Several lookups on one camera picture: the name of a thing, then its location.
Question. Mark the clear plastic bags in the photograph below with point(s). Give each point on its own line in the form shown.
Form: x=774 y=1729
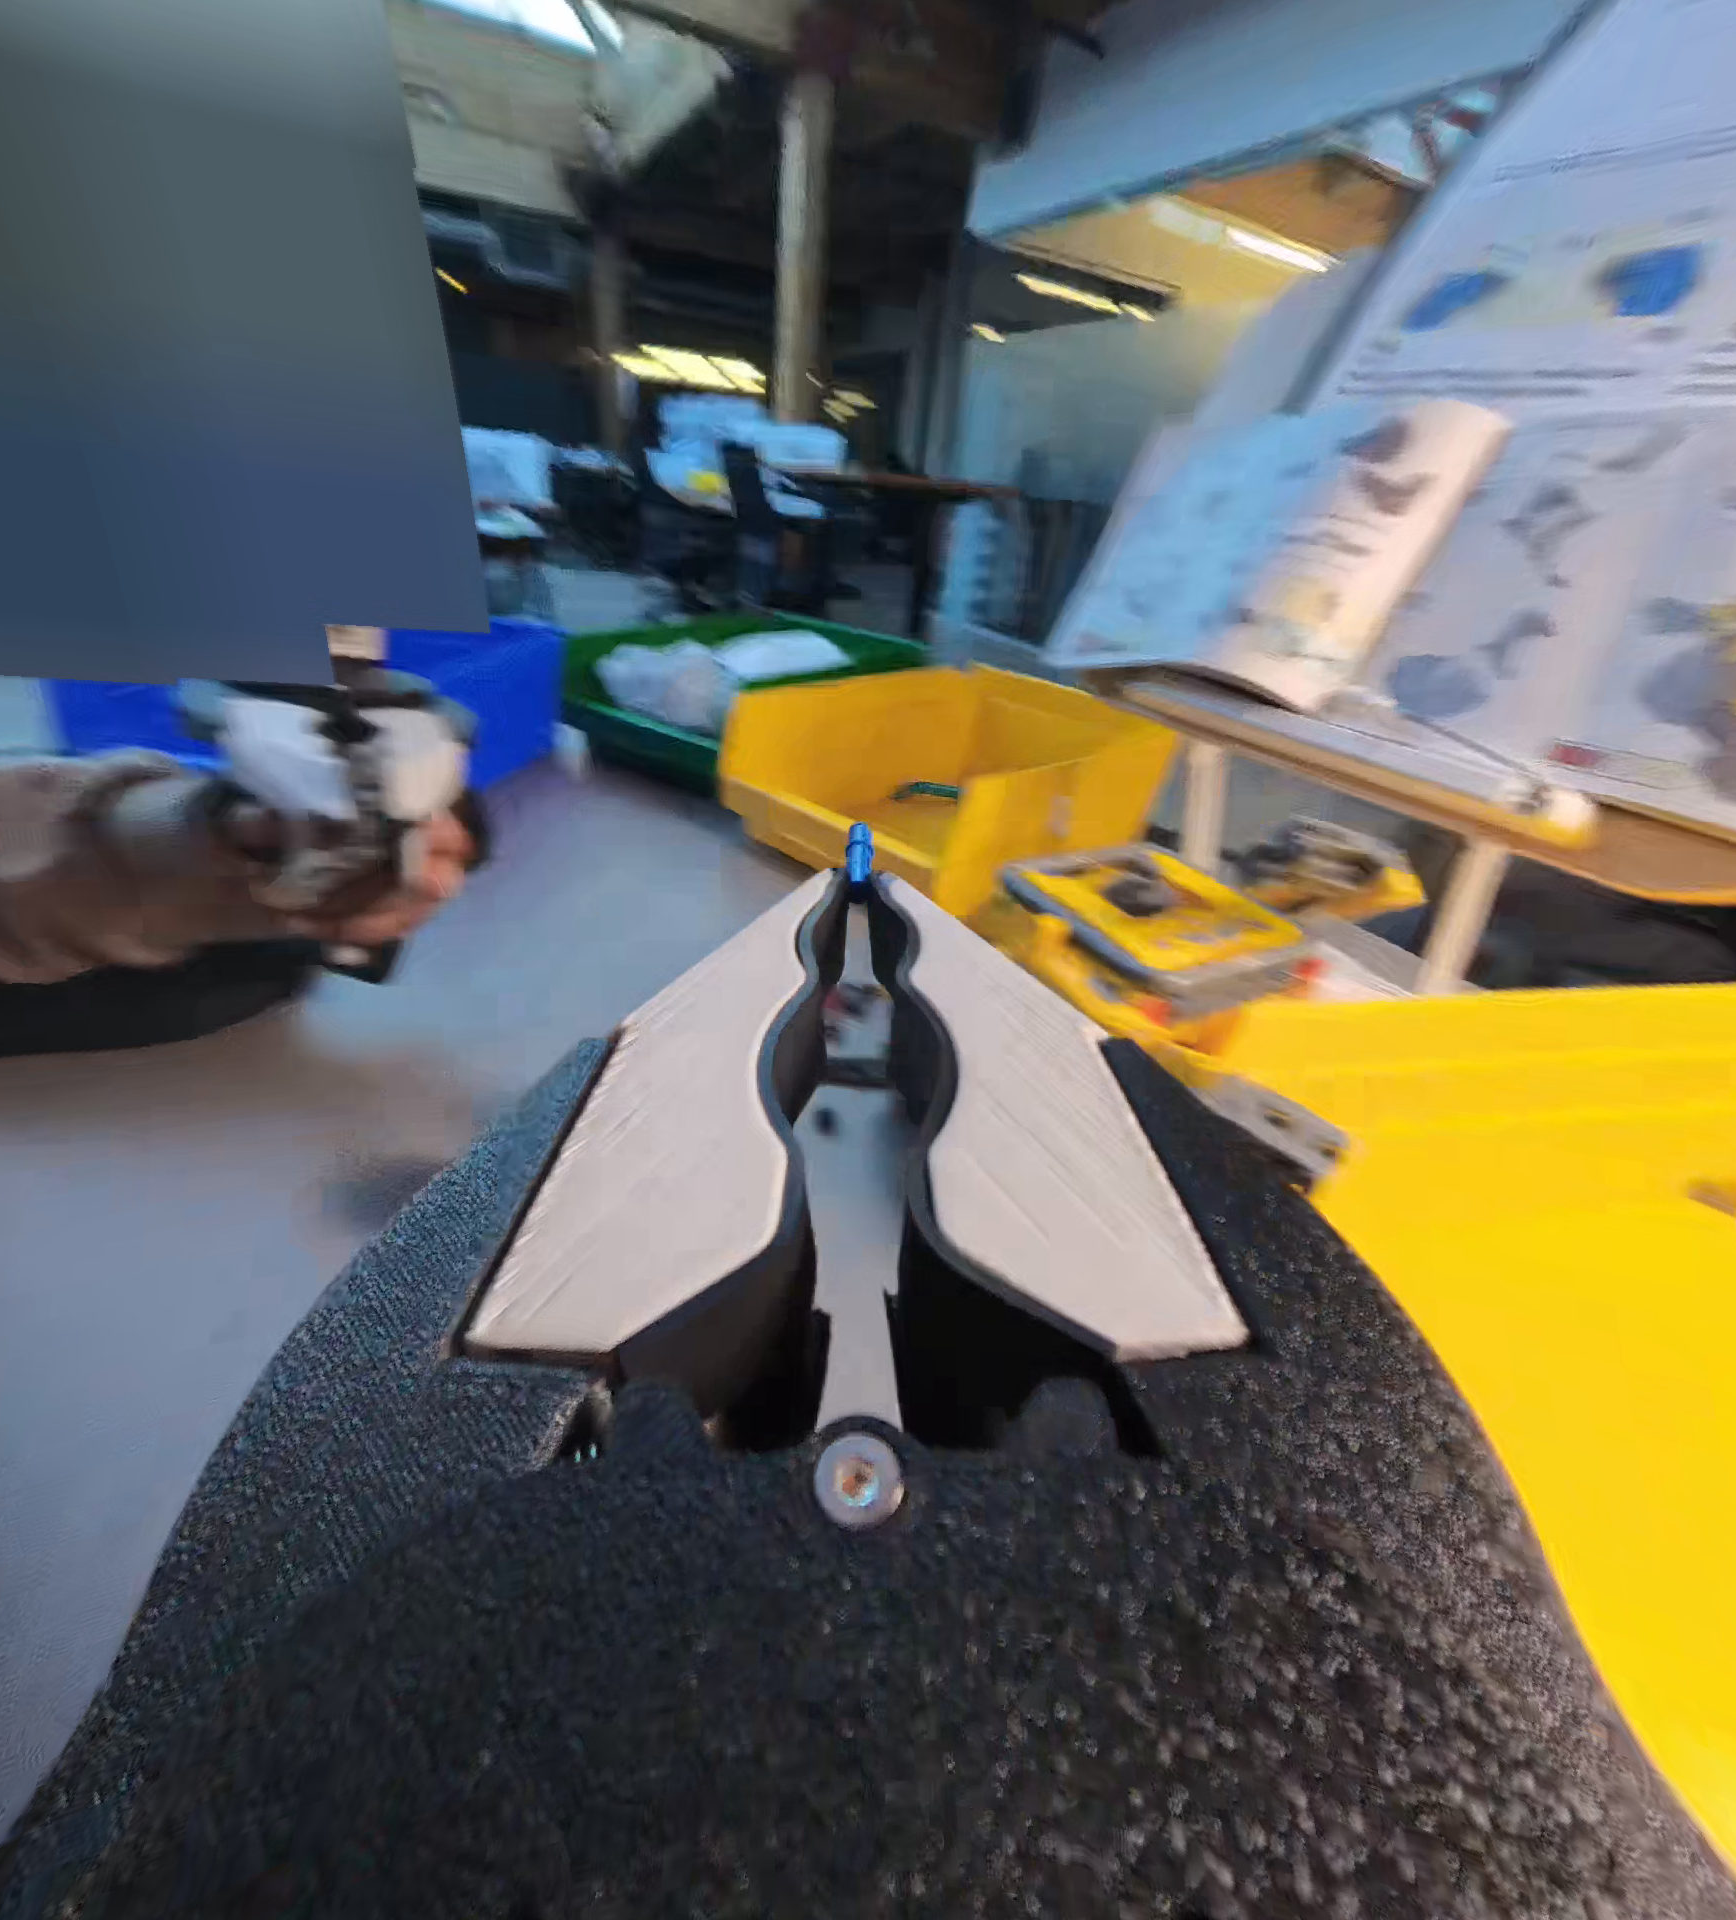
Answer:
x=688 y=682

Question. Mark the wooden background table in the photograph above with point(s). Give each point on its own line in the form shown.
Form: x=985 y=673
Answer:
x=912 y=482

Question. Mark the large yellow storage bin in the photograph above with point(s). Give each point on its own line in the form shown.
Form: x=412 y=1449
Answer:
x=1558 y=1274

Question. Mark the yellow toy robot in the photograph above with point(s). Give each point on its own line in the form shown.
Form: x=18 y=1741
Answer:
x=1153 y=931

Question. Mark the book stand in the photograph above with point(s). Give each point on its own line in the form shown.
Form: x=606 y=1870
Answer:
x=1409 y=764

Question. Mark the person's left hand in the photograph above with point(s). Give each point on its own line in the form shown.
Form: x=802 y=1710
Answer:
x=441 y=878

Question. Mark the green storage bin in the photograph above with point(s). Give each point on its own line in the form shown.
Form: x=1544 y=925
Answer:
x=613 y=734

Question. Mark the grey desk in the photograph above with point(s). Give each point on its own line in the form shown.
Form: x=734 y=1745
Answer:
x=133 y=1201

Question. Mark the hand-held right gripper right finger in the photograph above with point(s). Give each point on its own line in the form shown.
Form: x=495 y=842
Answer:
x=1079 y=1201

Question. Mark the blue pin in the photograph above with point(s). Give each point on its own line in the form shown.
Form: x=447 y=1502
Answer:
x=859 y=859

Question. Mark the blue storage bin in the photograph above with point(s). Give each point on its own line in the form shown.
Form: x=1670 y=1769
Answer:
x=509 y=691

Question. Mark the black office chair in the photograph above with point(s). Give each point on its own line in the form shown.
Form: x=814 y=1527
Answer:
x=763 y=511

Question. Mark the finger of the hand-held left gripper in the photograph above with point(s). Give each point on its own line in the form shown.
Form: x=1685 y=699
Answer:
x=282 y=750
x=418 y=758

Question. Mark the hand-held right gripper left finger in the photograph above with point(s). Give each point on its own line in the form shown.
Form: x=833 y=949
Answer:
x=629 y=1201

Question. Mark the small yellow storage bin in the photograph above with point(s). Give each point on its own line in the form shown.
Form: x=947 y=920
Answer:
x=839 y=750

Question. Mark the wooden pillar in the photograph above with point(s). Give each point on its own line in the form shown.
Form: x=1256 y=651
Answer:
x=804 y=240

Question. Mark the person's left forearm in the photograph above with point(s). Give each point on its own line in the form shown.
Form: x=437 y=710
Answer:
x=28 y=870

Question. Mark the instruction booklet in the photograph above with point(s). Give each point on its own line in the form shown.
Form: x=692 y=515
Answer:
x=1558 y=451

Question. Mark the green brick separator tool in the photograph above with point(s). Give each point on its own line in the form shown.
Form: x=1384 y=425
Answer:
x=929 y=791

